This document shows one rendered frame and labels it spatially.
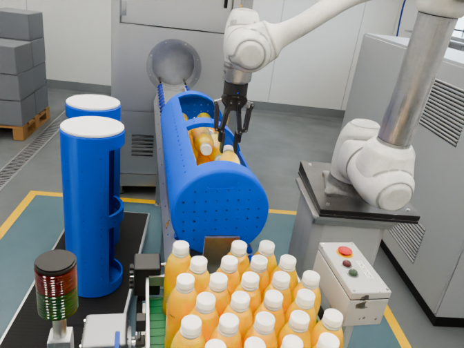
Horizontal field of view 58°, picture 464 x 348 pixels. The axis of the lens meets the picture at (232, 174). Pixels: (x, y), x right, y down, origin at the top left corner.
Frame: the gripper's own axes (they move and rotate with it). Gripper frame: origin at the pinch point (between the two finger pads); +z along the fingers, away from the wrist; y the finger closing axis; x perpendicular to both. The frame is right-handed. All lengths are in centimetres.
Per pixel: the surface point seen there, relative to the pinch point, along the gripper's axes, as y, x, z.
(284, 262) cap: -6, 50, 11
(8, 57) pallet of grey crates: 151, -305, 41
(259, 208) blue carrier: -5.5, 25.4, 10.4
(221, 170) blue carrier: 6.9, 25.3, -1.3
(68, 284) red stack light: 39, 71, -2
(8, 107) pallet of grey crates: 156, -306, 90
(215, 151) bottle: 1.8, -11.8, 8.3
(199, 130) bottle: 7.3, -18.5, 3.0
